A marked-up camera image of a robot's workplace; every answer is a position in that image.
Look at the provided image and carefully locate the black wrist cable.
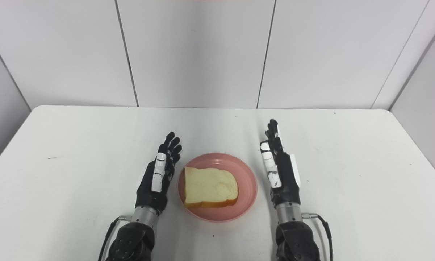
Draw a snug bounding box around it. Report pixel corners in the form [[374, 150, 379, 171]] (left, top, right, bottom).
[[97, 215, 133, 261], [301, 213, 334, 261]]

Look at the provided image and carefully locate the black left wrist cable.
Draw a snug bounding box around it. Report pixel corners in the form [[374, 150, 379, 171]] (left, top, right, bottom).
[[97, 215, 133, 261]]

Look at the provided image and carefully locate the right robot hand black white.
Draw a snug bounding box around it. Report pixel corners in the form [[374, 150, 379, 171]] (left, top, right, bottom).
[[260, 119, 302, 210]]

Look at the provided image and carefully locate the slice of white bread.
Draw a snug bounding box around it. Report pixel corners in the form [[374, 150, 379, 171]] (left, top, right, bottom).
[[183, 166, 239, 209]]

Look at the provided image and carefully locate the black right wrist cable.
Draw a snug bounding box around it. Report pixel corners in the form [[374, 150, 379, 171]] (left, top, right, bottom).
[[301, 213, 334, 261]]

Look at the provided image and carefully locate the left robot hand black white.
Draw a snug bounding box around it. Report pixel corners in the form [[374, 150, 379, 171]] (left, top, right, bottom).
[[135, 132, 183, 217]]

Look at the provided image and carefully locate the pink round plate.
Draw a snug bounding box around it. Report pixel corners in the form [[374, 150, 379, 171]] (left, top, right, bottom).
[[177, 153, 258, 223]]

